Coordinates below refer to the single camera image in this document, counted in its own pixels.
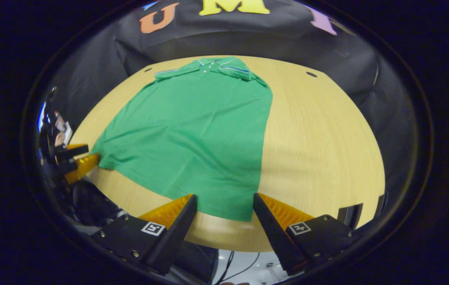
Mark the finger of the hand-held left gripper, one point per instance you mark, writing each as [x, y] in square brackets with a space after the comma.
[72, 152]
[84, 166]

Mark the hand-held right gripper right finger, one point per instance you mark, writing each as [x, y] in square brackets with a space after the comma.
[273, 237]

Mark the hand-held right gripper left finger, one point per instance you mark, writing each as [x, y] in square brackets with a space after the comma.
[173, 237]

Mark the green T-shirt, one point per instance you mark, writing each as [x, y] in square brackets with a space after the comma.
[200, 138]

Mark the white printed packet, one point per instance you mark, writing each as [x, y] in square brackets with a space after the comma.
[67, 132]

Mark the red capped bottle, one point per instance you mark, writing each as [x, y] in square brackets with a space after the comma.
[58, 116]

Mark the black backdrop cloth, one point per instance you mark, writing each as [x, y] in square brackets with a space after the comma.
[248, 35]

